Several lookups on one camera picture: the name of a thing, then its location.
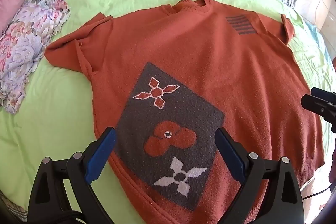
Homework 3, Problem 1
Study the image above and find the orange knit sweater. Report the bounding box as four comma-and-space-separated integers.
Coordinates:
45, 0, 324, 223

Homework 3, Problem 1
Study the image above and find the plaid checked fabric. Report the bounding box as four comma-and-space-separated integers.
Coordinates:
0, 192, 27, 222

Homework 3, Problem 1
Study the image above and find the purple floral pillow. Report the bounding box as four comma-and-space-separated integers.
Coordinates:
1, 0, 70, 114

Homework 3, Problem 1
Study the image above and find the black cable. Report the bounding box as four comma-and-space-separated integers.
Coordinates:
301, 182, 333, 201

